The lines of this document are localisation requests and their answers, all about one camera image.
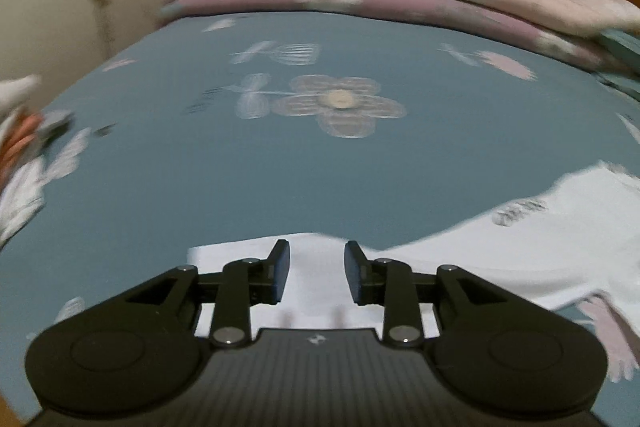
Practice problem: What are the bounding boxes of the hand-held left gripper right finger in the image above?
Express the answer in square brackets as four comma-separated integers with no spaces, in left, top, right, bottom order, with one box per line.
[343,240,507,349]

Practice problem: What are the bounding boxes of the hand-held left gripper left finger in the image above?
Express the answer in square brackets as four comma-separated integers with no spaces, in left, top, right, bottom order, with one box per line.
[124,238,292,349]

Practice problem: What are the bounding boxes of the white printed t-shirt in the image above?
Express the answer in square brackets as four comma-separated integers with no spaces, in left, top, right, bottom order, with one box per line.
[187,161,640,338]

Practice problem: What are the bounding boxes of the purple floral quilt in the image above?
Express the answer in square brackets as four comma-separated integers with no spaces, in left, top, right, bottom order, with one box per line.
[159,0,621,72]

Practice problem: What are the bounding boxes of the colourful cloth pile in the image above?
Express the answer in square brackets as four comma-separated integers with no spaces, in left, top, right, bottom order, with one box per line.
[0,74,76,253]

